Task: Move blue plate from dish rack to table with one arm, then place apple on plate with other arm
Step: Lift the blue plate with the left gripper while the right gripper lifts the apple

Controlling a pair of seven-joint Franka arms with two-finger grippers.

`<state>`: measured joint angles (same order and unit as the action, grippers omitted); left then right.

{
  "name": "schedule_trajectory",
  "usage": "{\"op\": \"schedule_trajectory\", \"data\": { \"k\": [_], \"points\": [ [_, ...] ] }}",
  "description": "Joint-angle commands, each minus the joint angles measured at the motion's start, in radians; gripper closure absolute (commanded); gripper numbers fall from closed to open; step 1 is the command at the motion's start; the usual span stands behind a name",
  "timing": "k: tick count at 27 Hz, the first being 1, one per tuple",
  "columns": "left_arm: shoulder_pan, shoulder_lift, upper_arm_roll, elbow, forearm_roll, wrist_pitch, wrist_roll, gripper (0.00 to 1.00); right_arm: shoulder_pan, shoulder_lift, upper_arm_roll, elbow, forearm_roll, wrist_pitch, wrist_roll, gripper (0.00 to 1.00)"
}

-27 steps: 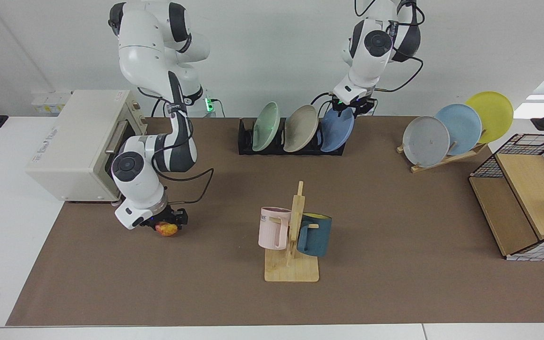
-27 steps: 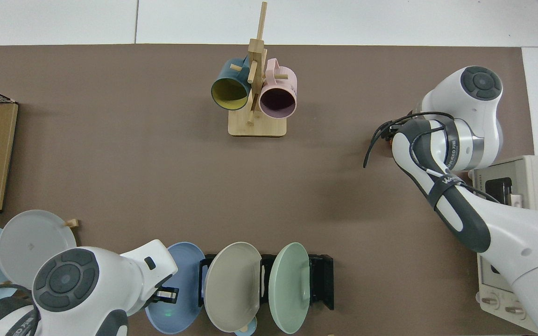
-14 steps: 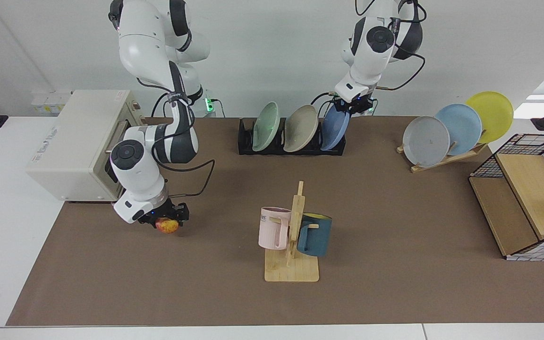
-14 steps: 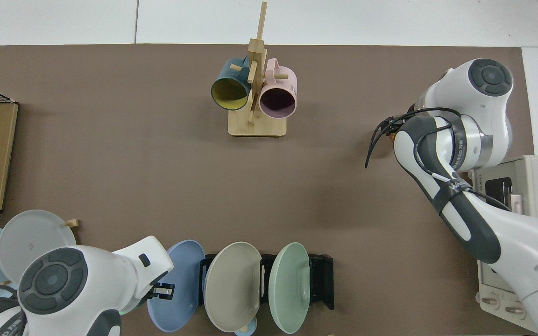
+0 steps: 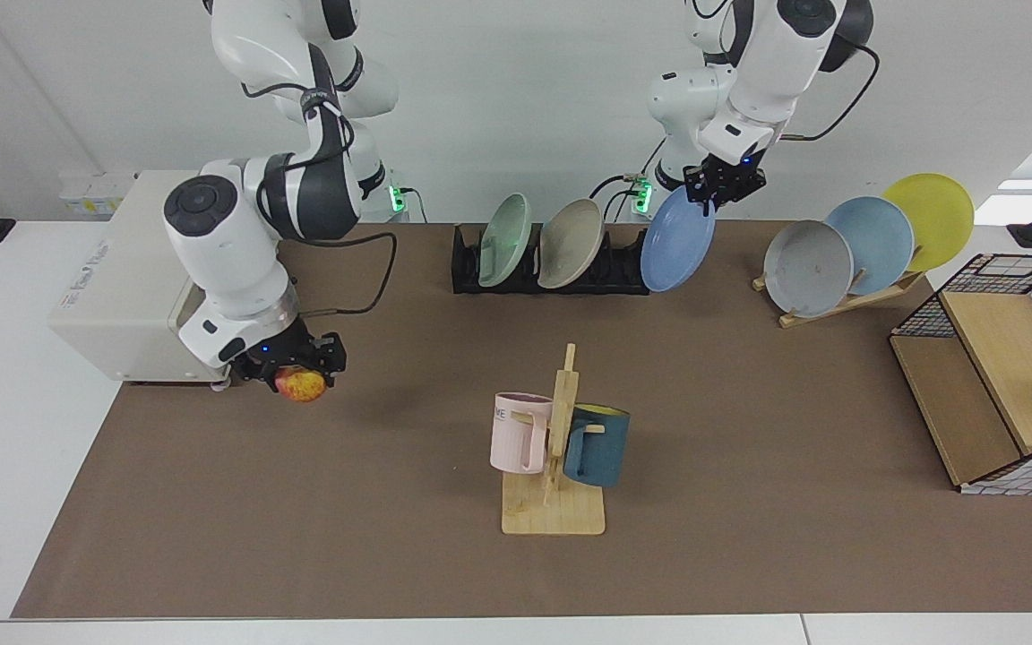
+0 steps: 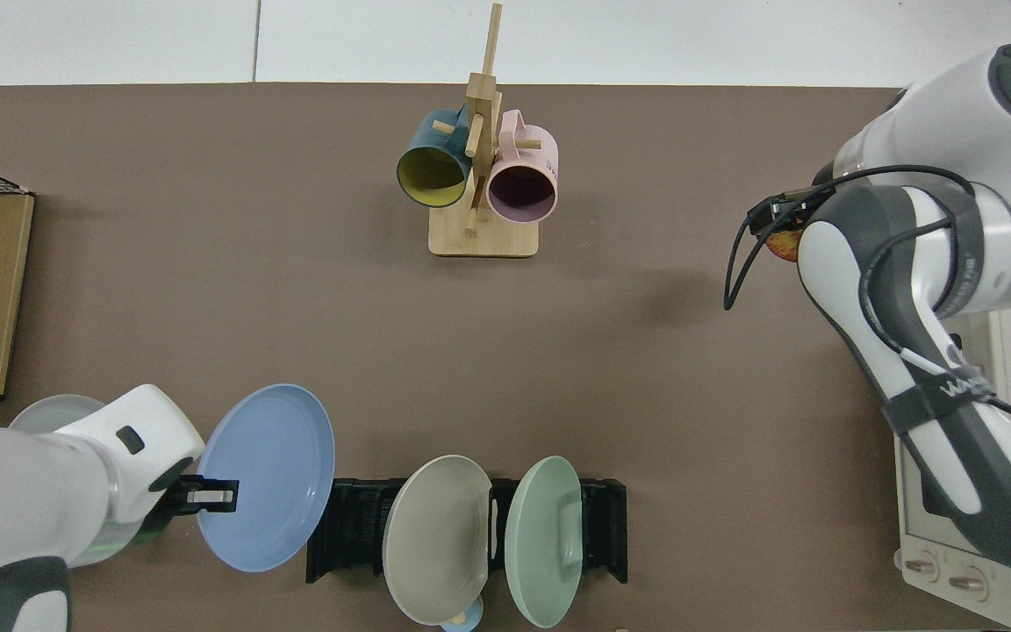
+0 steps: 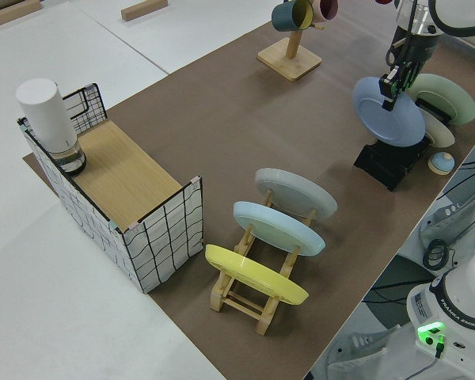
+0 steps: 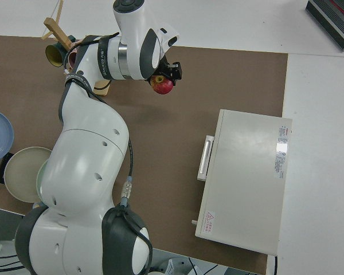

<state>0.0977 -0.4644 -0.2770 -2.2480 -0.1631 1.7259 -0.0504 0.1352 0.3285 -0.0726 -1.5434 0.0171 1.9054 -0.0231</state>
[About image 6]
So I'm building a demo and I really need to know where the blue plate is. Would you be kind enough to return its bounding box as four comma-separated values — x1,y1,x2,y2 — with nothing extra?
197,384,336,573

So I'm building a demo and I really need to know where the black dish rack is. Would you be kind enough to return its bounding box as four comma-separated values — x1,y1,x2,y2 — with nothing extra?
305,478,628,585

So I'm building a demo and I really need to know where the grey plate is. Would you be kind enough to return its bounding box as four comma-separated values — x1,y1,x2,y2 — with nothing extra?
10,395,107,435

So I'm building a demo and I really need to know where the beige plate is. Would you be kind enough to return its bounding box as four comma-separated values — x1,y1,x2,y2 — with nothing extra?
382,455,495,627

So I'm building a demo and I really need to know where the pale green plate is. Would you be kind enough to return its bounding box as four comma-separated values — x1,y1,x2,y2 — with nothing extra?
505,456,584,629

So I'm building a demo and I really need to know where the brown table cloth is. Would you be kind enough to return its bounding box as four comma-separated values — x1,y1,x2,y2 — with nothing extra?
0,83,1002,632

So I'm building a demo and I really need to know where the small blue round thing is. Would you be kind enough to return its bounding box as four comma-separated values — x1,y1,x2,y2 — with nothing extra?
440,595,484,632

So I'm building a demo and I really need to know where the wooden cup stand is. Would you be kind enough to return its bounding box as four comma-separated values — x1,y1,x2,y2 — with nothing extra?
428,3,541,258

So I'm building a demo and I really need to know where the dark teal cup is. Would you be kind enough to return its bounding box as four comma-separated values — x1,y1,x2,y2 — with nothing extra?
397,108,474,209

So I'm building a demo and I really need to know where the pink cup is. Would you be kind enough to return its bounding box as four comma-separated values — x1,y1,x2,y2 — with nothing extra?
485,109,559,223

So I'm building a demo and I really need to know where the pale toaster oven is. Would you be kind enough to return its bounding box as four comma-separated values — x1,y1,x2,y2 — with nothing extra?
894,312,1011,629

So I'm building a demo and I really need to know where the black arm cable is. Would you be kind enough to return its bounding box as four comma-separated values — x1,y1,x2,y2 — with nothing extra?
723,165,1011,444

